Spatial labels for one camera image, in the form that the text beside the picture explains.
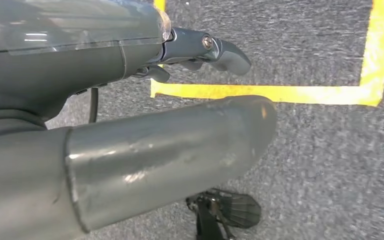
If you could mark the black robot foot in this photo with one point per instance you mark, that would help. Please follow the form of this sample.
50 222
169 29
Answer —
238 208

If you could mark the yellow floor tape square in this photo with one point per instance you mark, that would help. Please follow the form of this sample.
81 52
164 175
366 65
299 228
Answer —
278 94

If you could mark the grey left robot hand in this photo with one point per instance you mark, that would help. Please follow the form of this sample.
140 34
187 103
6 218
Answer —
62 43

